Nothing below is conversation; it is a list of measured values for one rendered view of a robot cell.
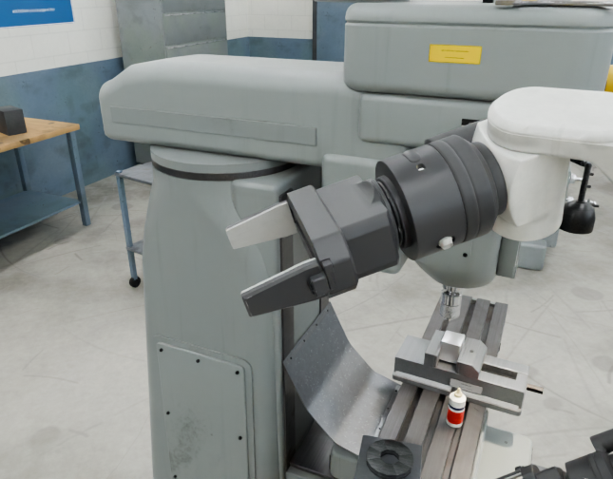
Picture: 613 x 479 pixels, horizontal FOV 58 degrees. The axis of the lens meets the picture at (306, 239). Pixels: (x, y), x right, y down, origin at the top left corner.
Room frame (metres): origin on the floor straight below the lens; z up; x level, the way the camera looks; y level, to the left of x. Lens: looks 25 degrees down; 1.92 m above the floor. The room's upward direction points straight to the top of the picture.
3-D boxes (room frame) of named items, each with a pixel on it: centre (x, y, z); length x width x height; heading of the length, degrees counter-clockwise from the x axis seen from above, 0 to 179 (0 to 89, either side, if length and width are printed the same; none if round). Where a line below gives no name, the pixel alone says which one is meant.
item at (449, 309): (1.13, -0.34, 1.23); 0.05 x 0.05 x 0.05
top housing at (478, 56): (1.14, -0.33, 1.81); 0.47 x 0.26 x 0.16; 66
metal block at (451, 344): (1.27, -0.40, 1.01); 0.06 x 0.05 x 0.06; 154
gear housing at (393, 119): (1.15, -0.30, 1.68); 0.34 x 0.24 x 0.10; 66
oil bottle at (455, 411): (1.09, -0.38, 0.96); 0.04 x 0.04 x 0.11
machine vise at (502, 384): (1.26, -0.43, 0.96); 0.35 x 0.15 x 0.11; 64
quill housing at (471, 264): (1.13, -0.34, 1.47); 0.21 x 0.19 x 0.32; 156
